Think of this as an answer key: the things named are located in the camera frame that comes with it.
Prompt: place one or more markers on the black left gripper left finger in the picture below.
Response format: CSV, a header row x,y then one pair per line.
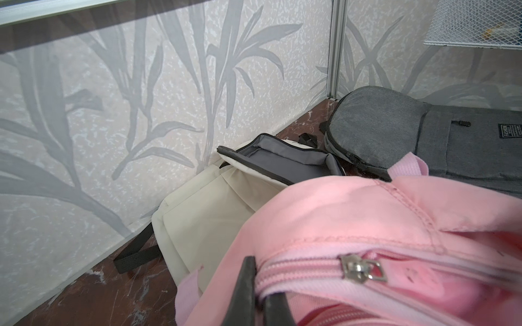
x,y
242,308

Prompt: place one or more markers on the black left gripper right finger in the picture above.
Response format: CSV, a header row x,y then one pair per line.
x,y
276,311

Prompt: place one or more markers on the pink backpack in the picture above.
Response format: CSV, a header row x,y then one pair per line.
x,y
417,250

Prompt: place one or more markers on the grey fabric backpack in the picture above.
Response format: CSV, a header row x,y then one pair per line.
x,y
374,127

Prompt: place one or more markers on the aluminium frame post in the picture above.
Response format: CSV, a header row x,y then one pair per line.
x,y
337,33

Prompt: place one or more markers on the white wire mesh basket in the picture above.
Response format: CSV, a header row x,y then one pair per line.
x,y
476,24

